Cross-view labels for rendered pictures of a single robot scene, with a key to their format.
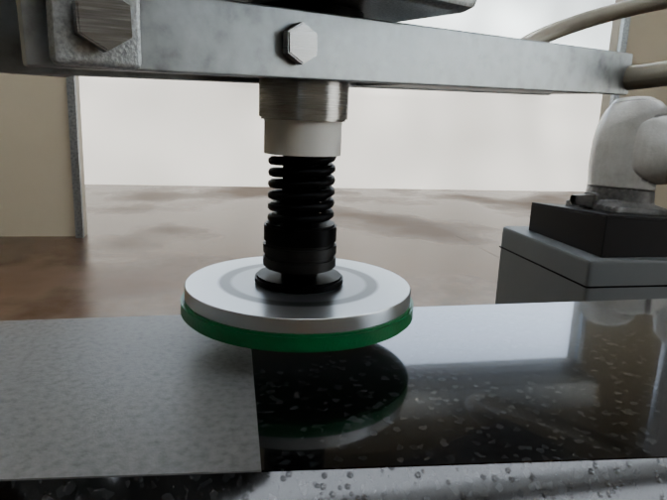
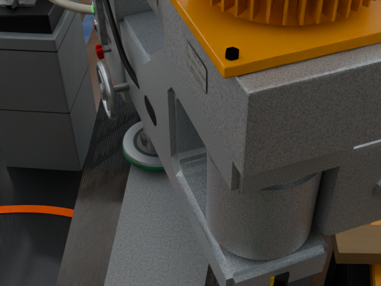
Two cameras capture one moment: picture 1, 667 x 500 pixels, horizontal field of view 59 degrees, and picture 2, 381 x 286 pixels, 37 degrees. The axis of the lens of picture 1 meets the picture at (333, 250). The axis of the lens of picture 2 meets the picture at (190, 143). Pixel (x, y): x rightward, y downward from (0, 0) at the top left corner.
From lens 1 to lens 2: 1.61 m
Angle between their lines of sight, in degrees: 68
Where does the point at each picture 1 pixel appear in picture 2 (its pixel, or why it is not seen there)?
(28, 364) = (160, 210)
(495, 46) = not seen: hidden behind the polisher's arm
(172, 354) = (163, 180)
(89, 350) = (153, 198)
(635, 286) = (64, 36)
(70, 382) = (176, 200)
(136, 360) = (165, 188)
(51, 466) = not seen: hidden behind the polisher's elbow
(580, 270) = (49, 45)
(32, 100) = not seen: outside the picture
